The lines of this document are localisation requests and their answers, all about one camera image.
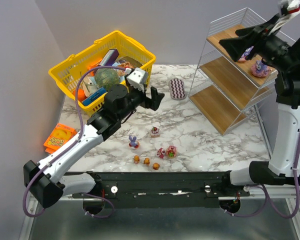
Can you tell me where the purple bunny donut toy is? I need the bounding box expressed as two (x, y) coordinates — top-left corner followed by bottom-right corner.
(250, 60), (272, 78)

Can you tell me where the small purple bunny toy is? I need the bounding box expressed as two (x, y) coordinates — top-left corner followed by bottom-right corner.
(128, 135), (140, 149)

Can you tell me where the pink strawberry donut toy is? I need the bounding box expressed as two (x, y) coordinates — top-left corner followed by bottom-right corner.
(165, 145), (178, 158)

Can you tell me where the orange bear toy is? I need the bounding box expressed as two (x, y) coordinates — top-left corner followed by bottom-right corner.
(133, 155), (140, 164)
(152, 163), (160, 170)
(143, 157), (150, 166)

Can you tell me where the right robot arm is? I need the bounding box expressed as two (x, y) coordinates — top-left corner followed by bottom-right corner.
(219, 14), (300, 186)

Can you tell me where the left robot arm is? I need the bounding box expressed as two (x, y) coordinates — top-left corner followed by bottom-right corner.
(23, 84), (165, 209)

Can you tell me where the purple wavy striped sponge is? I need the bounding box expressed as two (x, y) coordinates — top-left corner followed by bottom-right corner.
(168, 78), (187, 101)

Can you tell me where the blue box in basket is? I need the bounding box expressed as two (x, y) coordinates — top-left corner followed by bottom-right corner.
(82, 87), (107, 106)

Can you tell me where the strawberry cake toy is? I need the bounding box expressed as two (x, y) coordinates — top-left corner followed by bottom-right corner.
(150, 126), (160, 138)

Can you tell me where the chips bag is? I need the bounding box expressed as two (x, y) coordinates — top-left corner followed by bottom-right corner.
(112, 56), (142, 69)

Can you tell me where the green netted melon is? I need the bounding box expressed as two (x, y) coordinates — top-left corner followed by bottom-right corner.
(94, 68), (120, 91)

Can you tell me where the purple box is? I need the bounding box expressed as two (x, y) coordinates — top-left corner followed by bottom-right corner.
(96, 48), (119, 67)

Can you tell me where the white bag in basket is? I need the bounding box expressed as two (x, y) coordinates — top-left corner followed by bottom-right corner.
(81, 75), (99, 97)

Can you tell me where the orange candy box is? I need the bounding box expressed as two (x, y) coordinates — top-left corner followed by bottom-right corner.
(87, 58), (102, 70)

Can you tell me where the orange ball in basket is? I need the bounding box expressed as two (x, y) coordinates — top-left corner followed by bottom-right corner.
(77, 89), (87, 102)

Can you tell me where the red white clown toy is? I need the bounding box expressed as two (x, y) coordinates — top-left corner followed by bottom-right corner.
(156, 147), (166, 159)

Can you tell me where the yellow plastic basket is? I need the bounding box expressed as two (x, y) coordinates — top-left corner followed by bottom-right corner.
(48, 30), (157, 116)

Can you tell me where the orange scrub daddy box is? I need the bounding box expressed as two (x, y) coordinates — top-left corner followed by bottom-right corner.
(43, 123), (77, 154)

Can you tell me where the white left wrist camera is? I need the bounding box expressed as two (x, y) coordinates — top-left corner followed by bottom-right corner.
(125, 67), (148, 93)

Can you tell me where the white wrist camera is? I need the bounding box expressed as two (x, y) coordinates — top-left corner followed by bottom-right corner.
(125, 67), (148, 93)
(269, 0), (300, 35)

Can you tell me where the white wire wooden shelf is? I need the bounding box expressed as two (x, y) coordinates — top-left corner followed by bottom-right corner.
(188, 7), (278, 135)

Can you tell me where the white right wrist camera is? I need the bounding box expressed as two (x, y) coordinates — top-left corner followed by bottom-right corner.
(269, 0), (300, 35)

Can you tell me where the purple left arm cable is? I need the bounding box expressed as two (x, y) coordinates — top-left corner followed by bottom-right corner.
(22, 65), (131, 218)

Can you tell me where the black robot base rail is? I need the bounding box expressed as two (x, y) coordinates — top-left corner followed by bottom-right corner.
(72, 172), (250, 213)

